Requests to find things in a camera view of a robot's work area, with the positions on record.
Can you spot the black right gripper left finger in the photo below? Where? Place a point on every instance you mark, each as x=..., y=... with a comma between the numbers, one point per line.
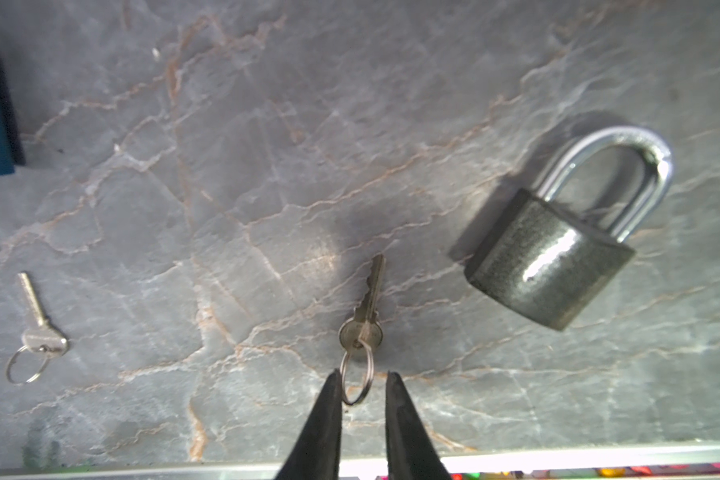
x=316, y=454

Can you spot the small silver key with ring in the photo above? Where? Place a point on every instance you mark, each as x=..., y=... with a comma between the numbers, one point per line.
x=40, y=338

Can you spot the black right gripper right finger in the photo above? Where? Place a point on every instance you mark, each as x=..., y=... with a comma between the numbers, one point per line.
x=410, y=452

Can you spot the dark grey padlock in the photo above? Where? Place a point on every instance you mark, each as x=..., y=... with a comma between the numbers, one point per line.
x=545, y=263

